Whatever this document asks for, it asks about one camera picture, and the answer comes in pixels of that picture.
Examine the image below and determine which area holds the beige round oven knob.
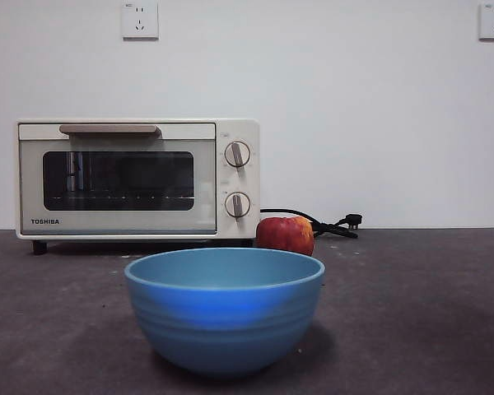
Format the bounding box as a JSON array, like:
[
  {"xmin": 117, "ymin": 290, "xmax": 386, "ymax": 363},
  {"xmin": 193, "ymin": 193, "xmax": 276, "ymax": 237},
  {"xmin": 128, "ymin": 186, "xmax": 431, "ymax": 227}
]
[
  {"xmin": 223, "ymin": 141, "xmax": 251, "ymax": 170},
  {"xmin": 224, "ymin": 191, "xmax": 251, "ymax": 221}
]

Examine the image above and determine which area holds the cream Toshiba toaster oven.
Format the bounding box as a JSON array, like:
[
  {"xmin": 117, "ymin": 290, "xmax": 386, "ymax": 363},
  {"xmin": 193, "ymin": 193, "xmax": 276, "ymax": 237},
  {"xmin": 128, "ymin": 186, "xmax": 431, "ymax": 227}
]
[{"xmin": 15, "ymin": 118, "xmax": 261, "ymax": 256}]

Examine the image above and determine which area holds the blue ribbed bowl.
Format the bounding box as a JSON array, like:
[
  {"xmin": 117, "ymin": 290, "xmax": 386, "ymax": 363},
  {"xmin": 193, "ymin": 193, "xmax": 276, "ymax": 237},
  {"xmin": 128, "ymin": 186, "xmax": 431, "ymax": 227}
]
[{"xmin": 123, "ymin": 247, "xmax": 326, "ymax": 379}]

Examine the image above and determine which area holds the red yellow apple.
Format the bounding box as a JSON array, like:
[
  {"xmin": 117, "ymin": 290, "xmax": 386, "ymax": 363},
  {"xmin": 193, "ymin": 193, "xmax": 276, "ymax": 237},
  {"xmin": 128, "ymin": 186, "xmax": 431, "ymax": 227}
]
[{"xmin": 255, "ymin": 215, "xmax": 315, "ymax": 257}]

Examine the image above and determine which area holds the metal wire oven rack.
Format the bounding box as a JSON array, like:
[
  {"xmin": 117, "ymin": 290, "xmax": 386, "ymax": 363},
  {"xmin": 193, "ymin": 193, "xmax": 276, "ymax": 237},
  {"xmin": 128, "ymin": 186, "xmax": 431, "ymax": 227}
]
[{"xmin": 49, "ymin": 193, "xmax": 193, "ymax": 202}]

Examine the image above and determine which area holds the black oven power cable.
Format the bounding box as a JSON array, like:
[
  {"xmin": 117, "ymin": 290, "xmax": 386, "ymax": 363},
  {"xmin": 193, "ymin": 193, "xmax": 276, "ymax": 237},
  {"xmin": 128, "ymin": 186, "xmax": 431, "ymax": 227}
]
[{"xmin": 259, "ymin": 207, "xmax": 364, "ymax": 240}]

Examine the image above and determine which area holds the glass oven door beige handle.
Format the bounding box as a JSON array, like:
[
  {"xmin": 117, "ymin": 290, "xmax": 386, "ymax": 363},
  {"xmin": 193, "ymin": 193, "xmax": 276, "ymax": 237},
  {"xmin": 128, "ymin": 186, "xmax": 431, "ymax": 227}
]
[{"xmin": 18, "ymin": 122, "xmax": 218, "ymax": 236}]

